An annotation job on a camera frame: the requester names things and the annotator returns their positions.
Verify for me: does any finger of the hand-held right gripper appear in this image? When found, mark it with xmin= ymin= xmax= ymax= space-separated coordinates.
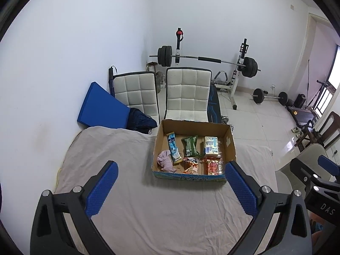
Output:
xmin=289 ymin=158 xmax=340 ymax=192
xmin=317 ymin=155 xmax=340 ymax=176

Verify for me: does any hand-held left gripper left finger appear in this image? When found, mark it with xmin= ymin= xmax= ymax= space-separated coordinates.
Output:
xmin=30 ymin=160 xmax=119 ymax=255

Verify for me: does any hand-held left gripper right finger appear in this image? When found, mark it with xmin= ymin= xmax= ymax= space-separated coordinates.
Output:
xmin=225 ymin=161 xmax=312 ymax=255

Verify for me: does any red snack packet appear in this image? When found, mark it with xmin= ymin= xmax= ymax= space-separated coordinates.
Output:
xmin=203 ymin=158 xmax=225 ymax=176

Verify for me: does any cardboard box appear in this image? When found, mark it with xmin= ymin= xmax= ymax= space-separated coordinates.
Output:
xmin=151 ymin=119 xmax=237 ymax=185

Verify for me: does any white green tissue pack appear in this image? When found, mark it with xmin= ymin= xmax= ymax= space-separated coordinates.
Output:
xmin=203 ymin=136 xmax=220 ymax=157

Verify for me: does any orange panda snack packet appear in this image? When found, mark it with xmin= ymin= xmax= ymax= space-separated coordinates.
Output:
xmin=183 ymin=157 xmax=200 ymax=175

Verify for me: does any green snack packet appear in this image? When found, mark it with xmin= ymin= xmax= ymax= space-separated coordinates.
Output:
xmin=181 ymin=136 xmax=204 ymax=158

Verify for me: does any lilac cloth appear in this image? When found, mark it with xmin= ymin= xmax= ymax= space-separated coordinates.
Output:
xmin=157 ymin=150 xmax=177 ymax=173

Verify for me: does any long blue snack packet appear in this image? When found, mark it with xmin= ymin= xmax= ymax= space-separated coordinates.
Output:
xmin=166 ymin=132 xmax=184 ymax=164

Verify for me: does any person's right forearm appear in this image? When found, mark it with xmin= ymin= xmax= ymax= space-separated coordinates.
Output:
xmin=309 ymin=212 xmax=340 ymax=247

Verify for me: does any grey shell chair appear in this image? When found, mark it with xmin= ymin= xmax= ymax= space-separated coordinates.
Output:
xmin=275 ymin=143 xmax=330 ymax=192

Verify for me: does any pair of light shoes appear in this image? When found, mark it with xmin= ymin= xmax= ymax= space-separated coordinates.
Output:
xmin=291 ymin=126 xmax=305 ymax=139

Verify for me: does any brown wooden chair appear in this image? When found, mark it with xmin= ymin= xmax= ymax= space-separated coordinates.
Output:
xmin=295 ymin=112 xmax=340 ymax=153

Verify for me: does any black treadmill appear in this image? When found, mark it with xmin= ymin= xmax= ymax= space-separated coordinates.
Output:
xmin=285 ymin=106 xmax=320 ymax=125

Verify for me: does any grey table cloth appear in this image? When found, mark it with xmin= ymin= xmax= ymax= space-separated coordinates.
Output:
xmin=53 ymin=126 xmax=279 ymax=255

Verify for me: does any dark blue jacket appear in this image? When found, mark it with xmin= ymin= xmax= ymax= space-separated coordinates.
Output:
xmin=127 ymin=108 xmax=158 ymax=135

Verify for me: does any short barbell with black plates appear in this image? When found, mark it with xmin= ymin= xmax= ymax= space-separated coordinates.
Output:
xmin=251 ymin=88 xmax=290 ymax=105

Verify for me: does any blue foam mat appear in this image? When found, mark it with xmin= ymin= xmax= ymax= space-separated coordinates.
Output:
xmin=77 ymin=82 xmax=131 ymax=128

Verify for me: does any thin black pole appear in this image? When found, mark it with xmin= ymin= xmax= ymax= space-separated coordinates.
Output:
xmin=305 ymin=60 xmax=311 ymax=104

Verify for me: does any window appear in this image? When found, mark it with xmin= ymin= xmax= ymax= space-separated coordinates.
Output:
xmin=313 ymin=44 xmax=340 ymax=117

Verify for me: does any black blue weight bench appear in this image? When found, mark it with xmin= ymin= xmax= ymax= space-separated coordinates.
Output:
xmin=207 ymin=85 xmax=222 ymax=124

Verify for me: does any white padded chair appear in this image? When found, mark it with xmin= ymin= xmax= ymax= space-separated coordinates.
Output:
xmin=163 ymin=67 xmax=212 ymax=123
xmin=113 ymin=71 xmax=160 ymax=120

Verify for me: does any white barbell rack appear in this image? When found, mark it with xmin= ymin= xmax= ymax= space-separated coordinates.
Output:
xmin=174 ymin=28 xmax=252 ymax=111

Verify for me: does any black blue rod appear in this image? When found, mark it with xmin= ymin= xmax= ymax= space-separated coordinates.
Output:
xmin=108 ymin=66 xmax=117 ymax=98

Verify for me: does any grey exercise machine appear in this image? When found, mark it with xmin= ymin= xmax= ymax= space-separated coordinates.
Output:
xmin=214 ymin=71 xmax=233 ymax=91

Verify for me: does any brown small stand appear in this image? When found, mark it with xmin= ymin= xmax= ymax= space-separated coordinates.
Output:
xmin=146 ymin=62 xmax=166 ymax=94

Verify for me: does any long barbell with black plates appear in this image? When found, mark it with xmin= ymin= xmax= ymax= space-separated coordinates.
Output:
xmin=149 ymin=46 xmax=261 ymax=78

